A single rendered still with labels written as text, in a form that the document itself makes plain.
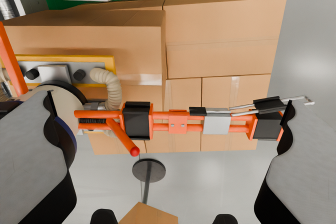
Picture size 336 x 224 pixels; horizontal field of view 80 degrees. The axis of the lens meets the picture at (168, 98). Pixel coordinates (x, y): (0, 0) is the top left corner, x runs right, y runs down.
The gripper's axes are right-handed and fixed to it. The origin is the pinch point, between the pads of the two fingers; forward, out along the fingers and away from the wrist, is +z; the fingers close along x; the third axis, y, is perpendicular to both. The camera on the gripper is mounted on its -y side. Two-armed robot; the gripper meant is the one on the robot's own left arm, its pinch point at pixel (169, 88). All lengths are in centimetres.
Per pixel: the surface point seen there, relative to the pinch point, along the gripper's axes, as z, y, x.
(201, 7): 98, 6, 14
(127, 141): 24.6, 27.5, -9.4
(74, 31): 58, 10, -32
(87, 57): 45, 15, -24
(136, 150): 22.0, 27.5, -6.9
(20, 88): 33, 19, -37
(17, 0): 91, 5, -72
